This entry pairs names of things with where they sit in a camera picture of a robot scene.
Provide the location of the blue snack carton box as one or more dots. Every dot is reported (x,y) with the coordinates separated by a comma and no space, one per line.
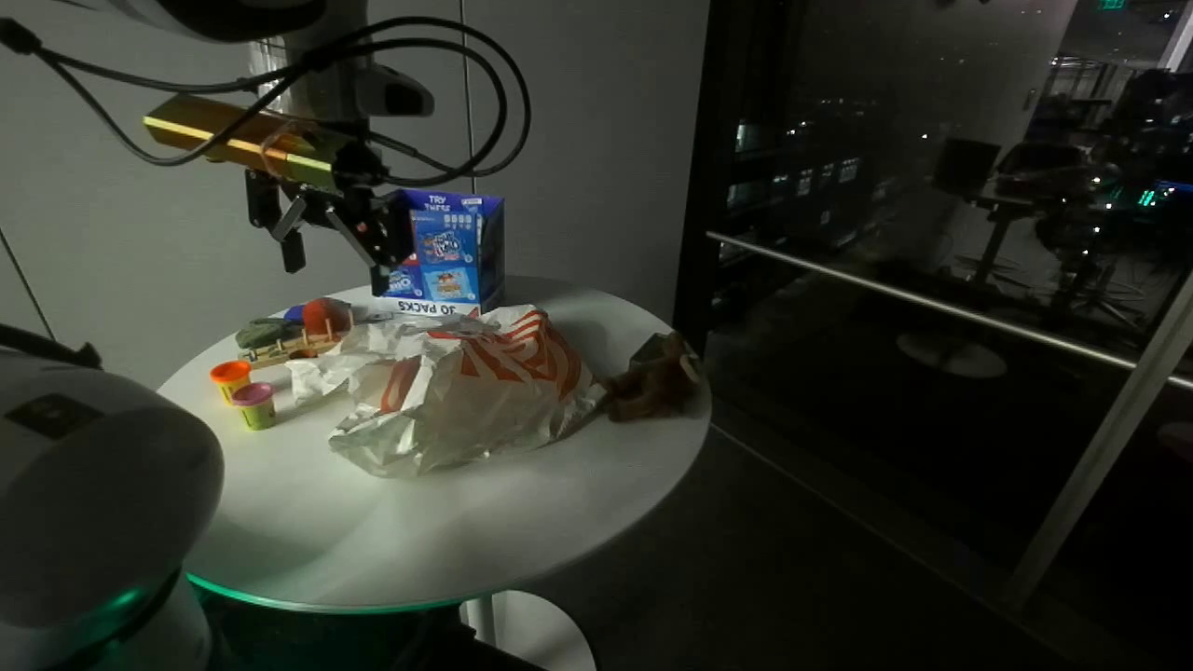
(456,250)

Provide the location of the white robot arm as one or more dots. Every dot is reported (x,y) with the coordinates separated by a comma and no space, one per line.
(102,484)

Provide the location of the yellow container orange lid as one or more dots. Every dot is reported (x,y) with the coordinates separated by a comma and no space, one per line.
(228,378)

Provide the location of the white round table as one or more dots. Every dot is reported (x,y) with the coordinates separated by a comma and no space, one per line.
(311,533)

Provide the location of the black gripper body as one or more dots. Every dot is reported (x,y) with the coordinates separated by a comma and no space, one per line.
(339,213)

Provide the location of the white orange plastic bag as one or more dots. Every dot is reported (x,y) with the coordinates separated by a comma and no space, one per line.
(440,394)

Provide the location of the yellow container purple lid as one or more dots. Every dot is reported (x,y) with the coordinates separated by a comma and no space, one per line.
(256,407)

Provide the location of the green toy vegetable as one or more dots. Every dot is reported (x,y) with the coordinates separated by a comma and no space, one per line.
(265,333)

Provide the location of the orange peach toy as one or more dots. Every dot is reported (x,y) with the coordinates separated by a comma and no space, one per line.
(326,319)

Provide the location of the metal window railing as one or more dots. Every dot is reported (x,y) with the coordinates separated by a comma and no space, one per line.
(926,305)

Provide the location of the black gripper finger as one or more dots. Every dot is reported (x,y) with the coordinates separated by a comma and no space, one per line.
(387,250)
(290,238)

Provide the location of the brown crumpled paper bag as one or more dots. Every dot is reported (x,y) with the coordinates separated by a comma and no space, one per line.
(660,378)

